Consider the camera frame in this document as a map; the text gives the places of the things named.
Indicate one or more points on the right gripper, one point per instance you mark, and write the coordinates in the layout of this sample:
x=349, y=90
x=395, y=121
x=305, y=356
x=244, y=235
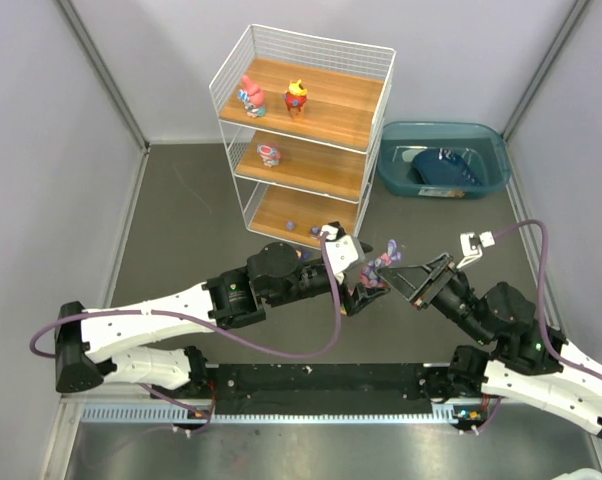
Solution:
x=436, y=280

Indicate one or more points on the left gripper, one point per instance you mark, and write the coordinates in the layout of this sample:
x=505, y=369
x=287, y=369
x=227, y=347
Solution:
x=348, y=297

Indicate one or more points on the purple bunny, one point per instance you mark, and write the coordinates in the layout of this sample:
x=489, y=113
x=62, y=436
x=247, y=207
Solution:
x=369, y=275

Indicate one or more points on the pink toy with goggles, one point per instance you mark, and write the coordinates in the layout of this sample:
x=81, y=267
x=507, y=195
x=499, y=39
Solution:
x=270, y=154

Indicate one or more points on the yellow bear ice cream cone toy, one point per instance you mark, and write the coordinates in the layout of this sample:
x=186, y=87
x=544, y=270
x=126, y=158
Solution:
x=295, y=98

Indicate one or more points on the pink rabbit toy blue bow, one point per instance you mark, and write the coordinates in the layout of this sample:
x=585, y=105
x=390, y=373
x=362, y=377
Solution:
x=252, y=97

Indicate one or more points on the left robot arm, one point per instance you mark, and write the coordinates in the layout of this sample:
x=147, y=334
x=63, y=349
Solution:
x=115, y=345

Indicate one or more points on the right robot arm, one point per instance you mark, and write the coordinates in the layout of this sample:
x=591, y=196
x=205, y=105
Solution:
x=509, y=358

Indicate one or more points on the dark blue pouch in bin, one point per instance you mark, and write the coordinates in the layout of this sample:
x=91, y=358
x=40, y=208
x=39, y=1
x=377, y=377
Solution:
x=444, y=167

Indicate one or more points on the teal plastic bin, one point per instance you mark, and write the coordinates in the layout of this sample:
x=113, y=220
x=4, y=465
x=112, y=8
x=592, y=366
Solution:
x=481, y=147

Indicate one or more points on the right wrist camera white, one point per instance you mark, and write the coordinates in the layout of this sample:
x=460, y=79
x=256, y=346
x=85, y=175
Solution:
x=472, y=246

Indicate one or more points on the white wire wooden shelf rack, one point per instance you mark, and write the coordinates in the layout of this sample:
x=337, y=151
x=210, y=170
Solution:
x=329, y=151

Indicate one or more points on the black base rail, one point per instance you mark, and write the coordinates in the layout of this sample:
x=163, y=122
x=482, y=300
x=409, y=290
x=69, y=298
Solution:
x=325, y=389

